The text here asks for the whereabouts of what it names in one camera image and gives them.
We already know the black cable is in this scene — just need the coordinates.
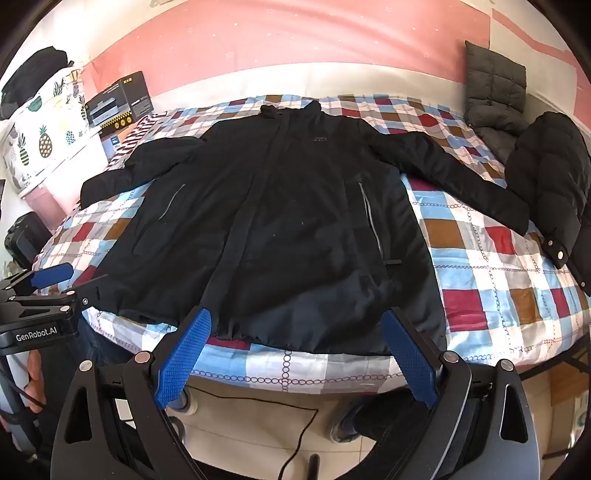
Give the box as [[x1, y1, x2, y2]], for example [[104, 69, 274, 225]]
[[190, 387, 321, 480]]

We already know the black backpack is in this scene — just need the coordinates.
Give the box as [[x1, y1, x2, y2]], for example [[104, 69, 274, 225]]
[[0, 46, 75, 121]]

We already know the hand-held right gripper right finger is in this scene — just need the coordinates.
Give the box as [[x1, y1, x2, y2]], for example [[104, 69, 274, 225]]
[[381, 308, 541, 480]]

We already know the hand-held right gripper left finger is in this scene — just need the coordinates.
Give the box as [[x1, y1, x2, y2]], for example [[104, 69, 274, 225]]
[[51, 306, 213, 480]]

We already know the person's left leg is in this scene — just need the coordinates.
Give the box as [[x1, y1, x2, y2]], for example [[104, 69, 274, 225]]
[[78, 316, 137, 367]]

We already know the person's leg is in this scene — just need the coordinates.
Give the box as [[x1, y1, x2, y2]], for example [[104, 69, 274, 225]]
[[353, 392, 419, 439], [78, 316, 137, 367]]

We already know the person's shoe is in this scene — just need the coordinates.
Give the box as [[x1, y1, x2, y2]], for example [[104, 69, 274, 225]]
[[329, 402, 368, 445], [168, 390, 200, 418]]

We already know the pineapple print cloth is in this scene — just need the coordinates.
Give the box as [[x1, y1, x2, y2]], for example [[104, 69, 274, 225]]
[[2, 65, 100, 192]]

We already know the grey puffer jacket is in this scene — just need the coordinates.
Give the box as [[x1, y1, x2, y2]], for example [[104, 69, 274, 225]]
[[463, 41, 529, 164]]

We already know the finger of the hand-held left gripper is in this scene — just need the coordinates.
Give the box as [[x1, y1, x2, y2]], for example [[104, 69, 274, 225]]
[[0, 262, 75, 301], [62, 274, 110, 319]]

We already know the checkered bed sheet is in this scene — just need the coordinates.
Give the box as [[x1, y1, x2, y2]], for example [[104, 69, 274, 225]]
[[34, 95, 591, 398]]

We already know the person's right shoe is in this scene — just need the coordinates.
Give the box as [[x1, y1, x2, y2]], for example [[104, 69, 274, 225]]
[[329, 402, 368, 445]]

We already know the person's right leg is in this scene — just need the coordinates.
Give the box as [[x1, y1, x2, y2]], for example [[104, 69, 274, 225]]
[[353, 392, 419, 439]]

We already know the black puffer jacket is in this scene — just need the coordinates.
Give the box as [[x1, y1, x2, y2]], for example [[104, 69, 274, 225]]
[[504, 111, 591, 296]]

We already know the red white patterned cloth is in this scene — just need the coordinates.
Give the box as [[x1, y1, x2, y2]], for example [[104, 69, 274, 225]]
[[108, 113, 167, 171]]

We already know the blue box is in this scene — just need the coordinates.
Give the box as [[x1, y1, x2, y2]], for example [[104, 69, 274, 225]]
[[100, 122, 139, 160]]

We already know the person's left shoe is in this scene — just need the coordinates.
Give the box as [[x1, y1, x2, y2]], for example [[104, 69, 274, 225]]
[[168, 390, 200, 418]]

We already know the pink storage box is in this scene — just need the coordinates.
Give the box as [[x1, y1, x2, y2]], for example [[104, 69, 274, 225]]
[[21, 180, 70, 222]]

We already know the black and yellow box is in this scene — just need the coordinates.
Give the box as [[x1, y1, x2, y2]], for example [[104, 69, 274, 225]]
[[85, 73, 155, 130]]

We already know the black suitcase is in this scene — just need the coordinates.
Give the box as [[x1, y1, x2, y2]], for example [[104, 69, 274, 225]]
[[4, 211, 51, 273]]

